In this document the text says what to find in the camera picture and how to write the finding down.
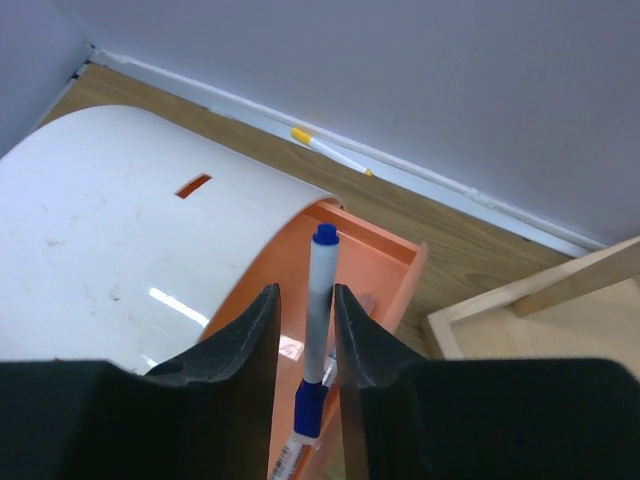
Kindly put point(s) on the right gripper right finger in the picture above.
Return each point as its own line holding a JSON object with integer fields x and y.
{"x": 407, "y": 417}

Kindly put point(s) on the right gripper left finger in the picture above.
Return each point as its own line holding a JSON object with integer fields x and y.
{"x": 203, "y": 414}

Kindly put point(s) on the blue capped white marker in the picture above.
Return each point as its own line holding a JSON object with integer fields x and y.
{"x": 311, "y": 393}

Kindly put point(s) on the round cream drawer organizer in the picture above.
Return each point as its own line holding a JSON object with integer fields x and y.
{"x": 128, "y": 238}

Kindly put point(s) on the yellow banded white marker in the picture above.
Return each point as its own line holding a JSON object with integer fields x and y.
{"x": 318, "y": 146}

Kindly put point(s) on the blue patterned pen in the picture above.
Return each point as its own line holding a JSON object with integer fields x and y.
{"x": 290, "y": 458}

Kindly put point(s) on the wooden clothes rack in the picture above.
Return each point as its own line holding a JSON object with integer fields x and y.
{"x": 588, "y": 306}

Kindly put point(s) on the aluminium frame rail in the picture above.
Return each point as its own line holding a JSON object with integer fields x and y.
{"x": 386, "y": 166}

